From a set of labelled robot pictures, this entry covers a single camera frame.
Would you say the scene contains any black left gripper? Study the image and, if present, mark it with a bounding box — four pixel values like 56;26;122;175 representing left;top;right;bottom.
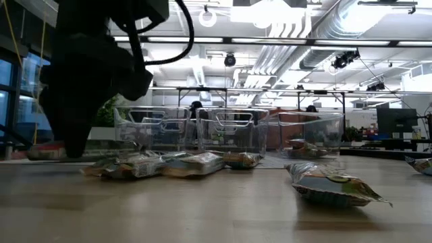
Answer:
39;0;155;159

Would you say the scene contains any red chocolate chip granola bar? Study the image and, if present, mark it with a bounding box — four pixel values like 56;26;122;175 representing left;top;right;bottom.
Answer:
286;138;330;159
26;141;67;161

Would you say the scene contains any orange peanut butter granola bar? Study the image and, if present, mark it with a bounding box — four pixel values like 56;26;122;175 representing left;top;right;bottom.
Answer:
161;151;226;179
221;151;265;170
101;151;167;180

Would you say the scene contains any wrapped chewy granola bar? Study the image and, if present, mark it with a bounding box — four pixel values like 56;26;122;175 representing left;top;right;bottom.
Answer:
285;162;394;209

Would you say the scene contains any small green potted plant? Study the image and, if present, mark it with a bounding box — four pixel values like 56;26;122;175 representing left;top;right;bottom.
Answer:
94;95;119;128

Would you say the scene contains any clear plastic bin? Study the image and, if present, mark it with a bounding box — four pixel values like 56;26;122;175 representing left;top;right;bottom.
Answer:
277;111;344;159
195;107;270;156
113;106;192;153

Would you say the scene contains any black computer monitor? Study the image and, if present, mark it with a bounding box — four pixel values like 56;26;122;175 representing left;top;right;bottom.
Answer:
376;107;419;139

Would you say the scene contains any yellow extension cable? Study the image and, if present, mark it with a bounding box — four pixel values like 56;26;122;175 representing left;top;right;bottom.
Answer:
1;0;47;146

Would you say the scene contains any black background table frame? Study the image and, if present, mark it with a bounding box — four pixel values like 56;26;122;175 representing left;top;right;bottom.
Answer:
175;86;348;117

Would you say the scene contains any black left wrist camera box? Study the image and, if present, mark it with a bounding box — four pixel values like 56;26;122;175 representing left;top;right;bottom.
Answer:
114;0;170;25

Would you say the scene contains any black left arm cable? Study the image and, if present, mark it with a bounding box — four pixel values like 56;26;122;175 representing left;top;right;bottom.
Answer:
128;0;196;67

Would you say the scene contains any white hanging ring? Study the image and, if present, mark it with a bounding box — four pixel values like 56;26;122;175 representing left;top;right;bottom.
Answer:
198;8;218;28

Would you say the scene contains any black hanging camera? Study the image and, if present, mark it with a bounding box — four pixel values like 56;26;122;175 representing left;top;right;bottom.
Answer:
223;53;237;68

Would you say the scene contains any black overhead frame beam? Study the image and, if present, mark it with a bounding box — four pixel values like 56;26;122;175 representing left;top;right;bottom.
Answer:
111;35;432;48

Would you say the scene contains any black ceiling camera cluster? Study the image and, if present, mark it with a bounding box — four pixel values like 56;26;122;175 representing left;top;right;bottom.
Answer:
330;49;361;70

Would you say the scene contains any silver ceiling duct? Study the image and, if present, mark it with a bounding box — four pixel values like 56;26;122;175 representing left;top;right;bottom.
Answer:
298;0;423;71

